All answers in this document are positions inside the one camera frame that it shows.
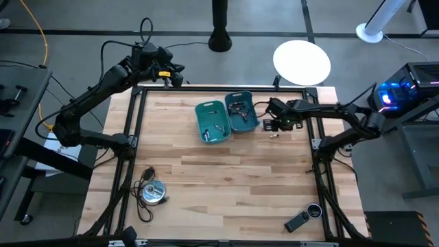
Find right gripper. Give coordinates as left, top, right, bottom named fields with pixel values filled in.
left=262, top=98, right=305, bottom=132

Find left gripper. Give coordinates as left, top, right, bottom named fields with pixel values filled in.
left=131, top=43, right=186, bottom=88

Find teal plastic bin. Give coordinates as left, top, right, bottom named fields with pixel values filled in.
left=194, top=99, right=232, bottom=145
left=224, top=90, right=261, bottom=134

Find black handheld device round lens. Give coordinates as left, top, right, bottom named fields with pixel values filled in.
left=284, top=202, right=324, bottom=234

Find black pole with base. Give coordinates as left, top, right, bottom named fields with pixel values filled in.
left=208, top=0, right=233, bottom=53

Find white round disc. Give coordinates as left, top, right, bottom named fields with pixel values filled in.
left=272, top=40, right=332, bottom=86

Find round silver metal device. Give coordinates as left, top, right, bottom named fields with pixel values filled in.
left=141, top=179, right=168, bottom=207

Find white tower fan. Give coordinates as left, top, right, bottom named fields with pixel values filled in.
left=355, top=0, right=407, bottom=44

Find black desk support beam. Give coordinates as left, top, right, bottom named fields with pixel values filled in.
left=13, top=137, right=94, bottom=181

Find white printed booklet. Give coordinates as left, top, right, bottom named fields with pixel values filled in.
left=35, top=132, right=86, bottom=178

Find grey side desk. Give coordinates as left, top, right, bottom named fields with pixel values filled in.
left=0, top=67, right=53, bottom=158

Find grey metal stand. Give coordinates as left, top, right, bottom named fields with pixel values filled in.
left=399, top=99, right=439, bottom=200

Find black knob tool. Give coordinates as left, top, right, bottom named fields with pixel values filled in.
left=13, top=84, right=28, bottom=103

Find black mat hazard stripes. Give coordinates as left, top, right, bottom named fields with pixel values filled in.
left=364, top=211, right=435, bottom=247

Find black computer with lights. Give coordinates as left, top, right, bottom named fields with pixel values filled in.
left=366, top=61, right=439, bottom=119

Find dark blurry object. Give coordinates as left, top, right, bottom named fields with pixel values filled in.
left=121, top=225, right=139, bottom=247

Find black furniture corner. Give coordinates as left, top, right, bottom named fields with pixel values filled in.
left=407, top=0, right=439, bottom=37

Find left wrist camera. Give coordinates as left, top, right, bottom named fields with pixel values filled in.
left=156, top=46, right=174, bottom=63

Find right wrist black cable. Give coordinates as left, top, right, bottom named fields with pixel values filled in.
left=252, top=100, right=272, bottom=120

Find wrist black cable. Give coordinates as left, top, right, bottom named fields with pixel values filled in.
left=252, top=100, right=272, bottom=120
left=99, top=17, right=154, bottom=83

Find black aluminium table frame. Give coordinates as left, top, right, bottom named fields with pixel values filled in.
left=77, top=84, right=370, bottom=241

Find long black floor cable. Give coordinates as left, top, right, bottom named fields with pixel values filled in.
left=165, top=41, right=209, bottom=49

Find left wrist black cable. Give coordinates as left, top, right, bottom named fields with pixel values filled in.
left=99, top=17, right=154, bottom=83

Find thin black device cable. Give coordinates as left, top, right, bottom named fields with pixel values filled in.
left=129, top=166, right=156, bottom=223

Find yellow extension cable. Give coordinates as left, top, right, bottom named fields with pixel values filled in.
left=19, top=0, right=55, bottom=132

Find thin black floor cable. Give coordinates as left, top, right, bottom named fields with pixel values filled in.
left=0, top=60, right=82, bottom=104

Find white floor cable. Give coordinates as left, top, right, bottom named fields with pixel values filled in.
left=382, top=33, right=429, bottom=61

